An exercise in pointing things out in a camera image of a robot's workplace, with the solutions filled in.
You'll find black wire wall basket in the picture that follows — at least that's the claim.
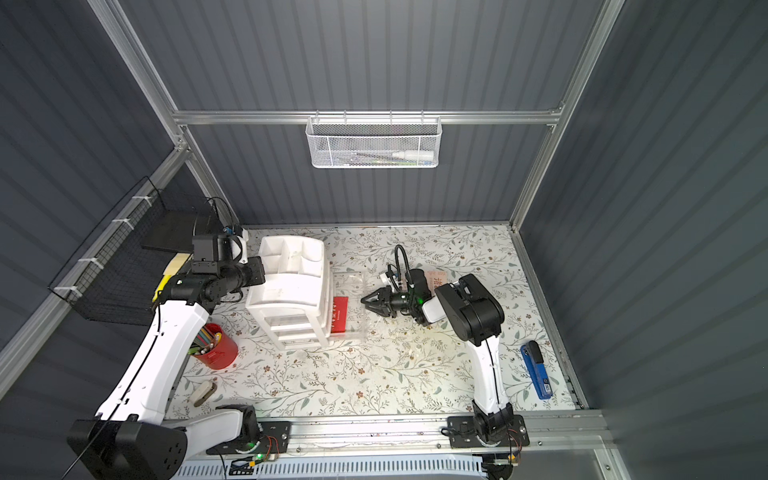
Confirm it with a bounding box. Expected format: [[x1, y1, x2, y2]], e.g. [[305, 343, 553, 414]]
[[48, 176, 228, 326]]

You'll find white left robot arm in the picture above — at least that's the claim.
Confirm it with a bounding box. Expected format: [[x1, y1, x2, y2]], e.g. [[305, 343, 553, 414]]
[[67, 228, 265, 479]]

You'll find white desk drawer organizer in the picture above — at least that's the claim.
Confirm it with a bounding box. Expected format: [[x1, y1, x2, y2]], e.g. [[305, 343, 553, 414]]
[[245, 235, 333, 351]]

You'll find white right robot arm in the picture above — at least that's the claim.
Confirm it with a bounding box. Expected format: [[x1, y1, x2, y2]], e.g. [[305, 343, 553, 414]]
[[360, 269, 514, 444]]

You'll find white wire mesh basket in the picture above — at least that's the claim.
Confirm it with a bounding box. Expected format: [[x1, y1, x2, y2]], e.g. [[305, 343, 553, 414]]
[[305, 116, 443, 169]]

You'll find blue stapler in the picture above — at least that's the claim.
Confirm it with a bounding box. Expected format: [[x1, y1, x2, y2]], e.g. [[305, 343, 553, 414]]
[[520, 340, 553, 400]]

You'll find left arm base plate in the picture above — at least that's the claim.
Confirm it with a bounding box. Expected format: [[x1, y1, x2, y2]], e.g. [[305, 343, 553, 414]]
[[205, 421, 293, 456]]

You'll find yellow sticky notes pad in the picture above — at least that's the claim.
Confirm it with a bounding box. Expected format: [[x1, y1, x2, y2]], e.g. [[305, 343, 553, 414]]
[[163, 253, 191, 276]]

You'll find white marker in basket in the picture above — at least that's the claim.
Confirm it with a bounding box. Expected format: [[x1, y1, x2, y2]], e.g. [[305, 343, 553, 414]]
[[391, 150, 435, 163]]

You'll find black right camera cable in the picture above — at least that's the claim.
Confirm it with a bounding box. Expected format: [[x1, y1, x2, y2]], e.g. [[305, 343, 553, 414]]
[[392, 244, 415, 289]]

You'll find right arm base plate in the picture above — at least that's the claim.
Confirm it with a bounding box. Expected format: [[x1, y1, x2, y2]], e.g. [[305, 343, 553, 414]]
[[440, 414, 530, 451]]

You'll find pink postcards stack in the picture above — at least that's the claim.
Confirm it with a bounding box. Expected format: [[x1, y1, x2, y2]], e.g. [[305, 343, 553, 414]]
[[425, 270, 448, 290]]

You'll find beige eraser block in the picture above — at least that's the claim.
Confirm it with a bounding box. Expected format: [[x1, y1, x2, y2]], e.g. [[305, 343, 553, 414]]
[[188, 380, 217, 407]]

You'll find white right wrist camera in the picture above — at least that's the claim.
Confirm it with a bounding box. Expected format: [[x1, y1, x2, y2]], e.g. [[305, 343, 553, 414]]
[[379, 272, 400, 291]]

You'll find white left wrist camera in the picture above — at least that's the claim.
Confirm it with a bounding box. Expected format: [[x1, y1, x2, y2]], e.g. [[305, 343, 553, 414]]
[[224, 227, 249, 264]]

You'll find clear plastic drawer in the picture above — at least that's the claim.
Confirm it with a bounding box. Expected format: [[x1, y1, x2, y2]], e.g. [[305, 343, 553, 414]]
[[329, 271, 369, 343]]

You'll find black notebook in basket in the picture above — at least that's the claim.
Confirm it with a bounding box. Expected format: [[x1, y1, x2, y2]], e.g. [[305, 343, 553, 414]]
[[140, 211, 205, 253]]

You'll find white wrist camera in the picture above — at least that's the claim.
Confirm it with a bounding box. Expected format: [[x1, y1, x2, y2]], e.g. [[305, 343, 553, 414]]
[[379, 272, 400, 291], [224, 227, 249, 264]]

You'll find red pencil cup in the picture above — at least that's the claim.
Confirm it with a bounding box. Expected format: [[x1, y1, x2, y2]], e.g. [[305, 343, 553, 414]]
[[188, 323, 239, 371]]

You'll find red chinese text postcard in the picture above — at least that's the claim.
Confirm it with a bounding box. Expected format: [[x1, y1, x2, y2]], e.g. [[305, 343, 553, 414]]
[[331, 296, 349, 334]]

